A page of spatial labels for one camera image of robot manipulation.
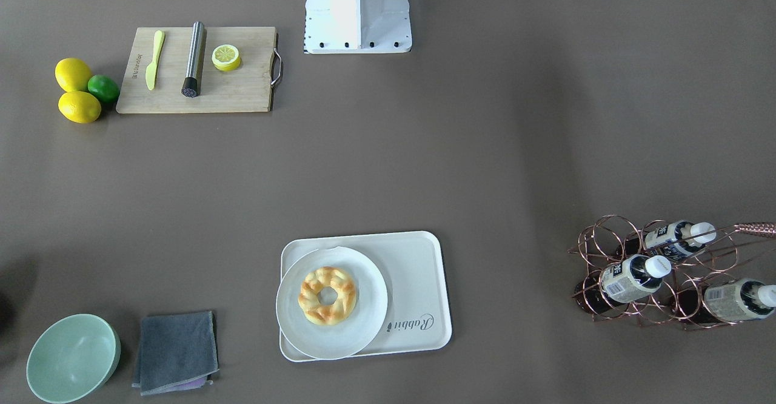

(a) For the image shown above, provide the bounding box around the steel muddler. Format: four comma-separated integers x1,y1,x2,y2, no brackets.
181,21,206,99

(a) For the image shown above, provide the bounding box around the mint green bowl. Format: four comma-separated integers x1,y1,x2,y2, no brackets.
27,314,121,403

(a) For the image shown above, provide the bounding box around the green lime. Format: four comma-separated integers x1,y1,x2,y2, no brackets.
87,75,120,104

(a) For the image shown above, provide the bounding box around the grey folded cloth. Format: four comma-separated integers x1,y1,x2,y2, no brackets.
132,311,219,396

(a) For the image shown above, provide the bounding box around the white round plate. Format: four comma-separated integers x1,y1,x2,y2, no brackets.
275,247,388,360

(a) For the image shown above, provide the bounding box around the yellow lemon lower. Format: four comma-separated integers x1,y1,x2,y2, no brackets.
58,91,102,124

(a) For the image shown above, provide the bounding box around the wooden cutting board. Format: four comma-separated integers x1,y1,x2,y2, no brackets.
116,26,282,114

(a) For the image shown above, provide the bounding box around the yellow lemon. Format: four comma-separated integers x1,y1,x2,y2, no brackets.
58,91,102,124
55,58,93,92

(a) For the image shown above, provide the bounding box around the white serving tray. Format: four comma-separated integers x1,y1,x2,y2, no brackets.
279,231,452,363

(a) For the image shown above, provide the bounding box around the half lemon slice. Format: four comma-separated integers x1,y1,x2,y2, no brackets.
211,44,241,72

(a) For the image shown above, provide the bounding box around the tea bottle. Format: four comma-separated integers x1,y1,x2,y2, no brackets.
574,254,672,314
674,278,775,326
614,220,717,264

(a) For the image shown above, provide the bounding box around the copper wire bottle rack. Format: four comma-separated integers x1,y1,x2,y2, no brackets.
570,214,774,331

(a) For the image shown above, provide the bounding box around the yellow plastic knife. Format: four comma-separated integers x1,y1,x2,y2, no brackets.
145,29,166,91

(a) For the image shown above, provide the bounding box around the yellow lemon upper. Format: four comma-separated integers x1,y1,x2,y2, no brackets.
55,58,93,92

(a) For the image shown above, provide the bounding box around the glazed donut bread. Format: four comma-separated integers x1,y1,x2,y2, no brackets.
298,266,358,326

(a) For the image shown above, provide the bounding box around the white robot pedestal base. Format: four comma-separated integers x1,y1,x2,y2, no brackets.
303,0,413,54

